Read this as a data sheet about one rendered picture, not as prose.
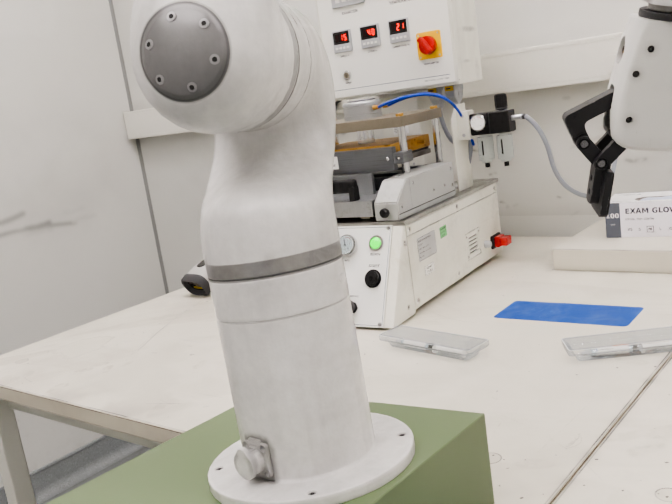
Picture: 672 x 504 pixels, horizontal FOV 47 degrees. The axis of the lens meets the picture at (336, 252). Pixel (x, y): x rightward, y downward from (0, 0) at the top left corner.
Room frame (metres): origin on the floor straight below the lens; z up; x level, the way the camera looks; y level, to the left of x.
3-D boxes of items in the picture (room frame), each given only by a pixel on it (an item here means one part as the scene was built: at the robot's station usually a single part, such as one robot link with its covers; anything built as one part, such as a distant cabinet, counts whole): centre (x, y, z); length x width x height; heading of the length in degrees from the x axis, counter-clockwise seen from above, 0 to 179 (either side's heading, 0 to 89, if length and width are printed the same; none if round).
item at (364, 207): (1.57, -0.07, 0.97); 0.30 x 0.22 x 0.08; 146
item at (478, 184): (1.63, -0.12, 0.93); 0.46 x 0.35 x 0.01; 146
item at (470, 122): (1.59, -0.35, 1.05); 0.15 x 0.05 x 0.15; 56
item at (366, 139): (1.60, -0.10, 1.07); 0.22 x 0.17 x 0.10; 56
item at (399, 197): (1.46, -0.17, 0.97); 0.26 x 0.05 x 0.07; 146
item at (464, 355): (1.16, -0.13, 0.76); 0.18 x 0.06 x 0.02; 42
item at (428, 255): (1.59, -0.11, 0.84); 0.53 x 0.37 x 0.17; 146
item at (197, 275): (1.82, 0.29, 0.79); 0.20 x 0.08 x 0.08; 140
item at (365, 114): (1.62, -0.13, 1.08); 0.31 x 0.24 x 0.13; 56
